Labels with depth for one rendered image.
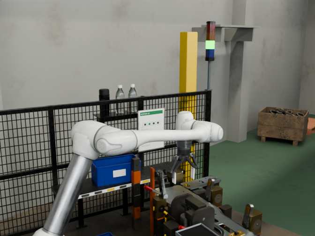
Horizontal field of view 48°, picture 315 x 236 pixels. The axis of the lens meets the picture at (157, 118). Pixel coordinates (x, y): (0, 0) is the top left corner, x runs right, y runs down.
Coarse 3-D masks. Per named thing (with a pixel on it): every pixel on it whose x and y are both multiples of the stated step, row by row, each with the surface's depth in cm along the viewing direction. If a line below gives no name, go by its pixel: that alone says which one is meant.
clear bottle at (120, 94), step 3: (120, 87) 251; (117, 90) 252; (120, 90) 251; (117, 93) 251; (120, 93) 251; (123, 93) 252; (117, 96) 251; (120, 96) 251; (123, 96) 252; (123, 105) 253; (123, 108) 254; (123, 111) 254
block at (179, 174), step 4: (168, 172) 246; (176, 172) 244; (180, 172) 244; (168, 176) 246; (176, 176) 242; (180, 176) 244; (168, 180) 248; (176, 180) 243; (180, 180) 244; (172, 184) 244; (176, 184) 244; (180, 184) 246
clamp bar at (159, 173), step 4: (160, 172) 203; (164, 172) 206; (160, 176) 203; (160, 180) 204; (164, 180) 205; (160, 184) 206; (164, 184) 206; (160, 188) 207; (164, 188) 206; (164, 192) 207
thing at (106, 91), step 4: (104, 88) 249; (100, 92) 244; (104, 92) 243; (108, 92) 245; (100, 96) 244; (104, 96) 244; (108, 96) 245; (100, 100) 245; (108, 104) 247; (108, 108) 247; (108, 112) 248
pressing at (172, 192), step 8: (168, 192) 227; (176, 192) 227; (184, 192) 227; (192, 192) 227; (168, 200) 216; (200, 200) 216; (216, 208) 206; (216, 216) 197; (224, 216) 197; (216, 224) 188; (224, 224) 189; (232, 224) 188; (224, 232) 180; (248, 232) 181
